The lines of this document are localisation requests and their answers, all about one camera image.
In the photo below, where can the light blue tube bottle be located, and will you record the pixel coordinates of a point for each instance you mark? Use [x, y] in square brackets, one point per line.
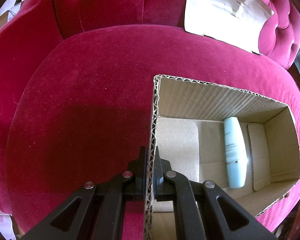
[235, 153]

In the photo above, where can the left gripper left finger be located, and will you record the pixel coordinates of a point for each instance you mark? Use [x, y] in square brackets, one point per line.
[96, 211]

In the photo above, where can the brown paper sheet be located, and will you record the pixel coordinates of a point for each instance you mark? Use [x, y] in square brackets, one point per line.
[235, 22]

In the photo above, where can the red velvet tufted sofa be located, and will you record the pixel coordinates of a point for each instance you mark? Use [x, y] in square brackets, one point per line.
[76, 80]

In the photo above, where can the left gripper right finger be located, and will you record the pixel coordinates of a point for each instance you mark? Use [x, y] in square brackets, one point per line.
[203, 210]

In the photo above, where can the cardboard box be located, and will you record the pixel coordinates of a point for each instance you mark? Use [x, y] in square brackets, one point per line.
[187, 130]

